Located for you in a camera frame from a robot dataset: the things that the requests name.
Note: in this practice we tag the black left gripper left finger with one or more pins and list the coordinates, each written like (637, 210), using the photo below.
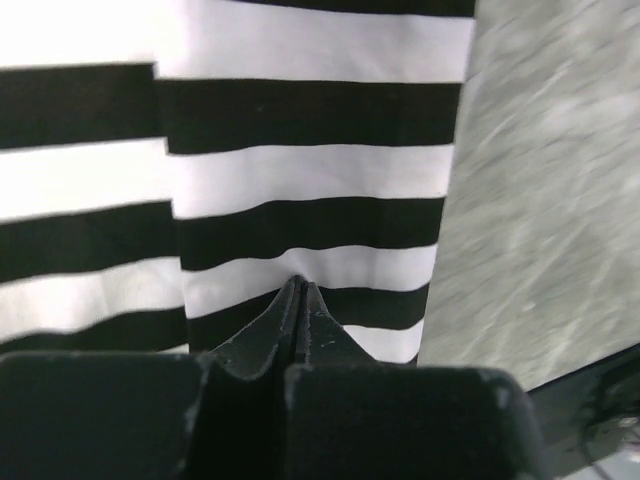
(211, 415)

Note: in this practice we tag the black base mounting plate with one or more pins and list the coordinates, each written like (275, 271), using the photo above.
(590, 415)

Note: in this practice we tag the black white striped tank top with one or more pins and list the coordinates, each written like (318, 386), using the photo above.
(166, 166)

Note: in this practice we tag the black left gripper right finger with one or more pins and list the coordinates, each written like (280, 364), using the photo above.
(361, 419)

